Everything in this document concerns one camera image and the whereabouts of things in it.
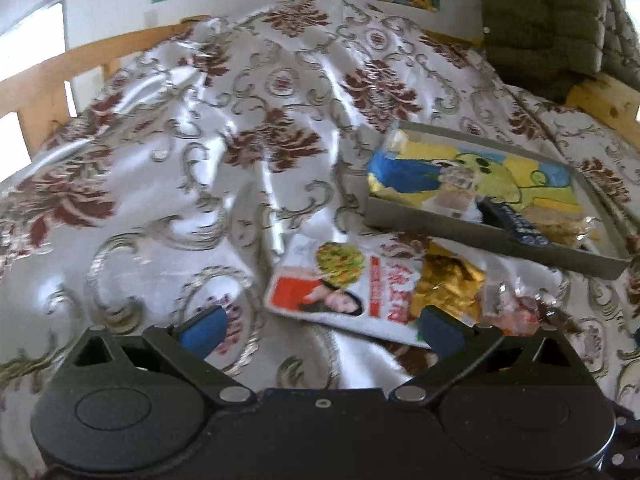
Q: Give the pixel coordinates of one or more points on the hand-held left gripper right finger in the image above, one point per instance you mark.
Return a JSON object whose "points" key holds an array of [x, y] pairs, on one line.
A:
{"points": [[440, 332]]}

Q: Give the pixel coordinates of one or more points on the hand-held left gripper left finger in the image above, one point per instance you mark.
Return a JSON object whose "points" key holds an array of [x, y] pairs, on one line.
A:
{"points": [[202, 332]]}

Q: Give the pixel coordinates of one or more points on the gold foil snack packet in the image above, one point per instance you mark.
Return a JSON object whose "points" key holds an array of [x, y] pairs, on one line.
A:
{"points": [[450, 280]]}

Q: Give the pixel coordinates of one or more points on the clear packet of orange snacks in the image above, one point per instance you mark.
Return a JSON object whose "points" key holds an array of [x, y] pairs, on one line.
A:
{"points": [[520, 307]]}

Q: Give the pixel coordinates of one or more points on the white and red snack packet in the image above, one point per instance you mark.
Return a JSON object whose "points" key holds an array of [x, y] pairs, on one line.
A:
{"points": [[340, 290]]}

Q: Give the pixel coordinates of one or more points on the grey tray with cartoon picture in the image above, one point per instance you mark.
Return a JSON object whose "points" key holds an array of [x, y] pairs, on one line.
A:
{"points": [[410, 210]]}

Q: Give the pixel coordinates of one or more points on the dark blue snack packet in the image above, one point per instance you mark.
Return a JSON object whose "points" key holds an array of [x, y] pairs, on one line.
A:
{"points": [[515, 222]]}

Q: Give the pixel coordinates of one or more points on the clear cracker packet with label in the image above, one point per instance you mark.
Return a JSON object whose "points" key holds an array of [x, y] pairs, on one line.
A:
{"points": [[457, 187]]}

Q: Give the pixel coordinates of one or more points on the clear rice cracker packet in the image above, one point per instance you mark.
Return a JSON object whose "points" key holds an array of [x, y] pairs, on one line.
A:
{"points": [[565, 227]]}

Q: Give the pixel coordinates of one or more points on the floral patterned satin blanket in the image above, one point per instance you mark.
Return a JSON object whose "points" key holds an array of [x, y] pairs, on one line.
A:
{"points": [[200, 110]]}

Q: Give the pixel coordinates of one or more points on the olive quilted jacket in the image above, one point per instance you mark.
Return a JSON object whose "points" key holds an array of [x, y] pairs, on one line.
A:
{"points": [[545, 20]]}

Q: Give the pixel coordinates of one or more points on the wooden bed frame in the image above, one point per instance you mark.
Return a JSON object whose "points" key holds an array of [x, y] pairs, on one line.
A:
{"points": [[55, 75]]}

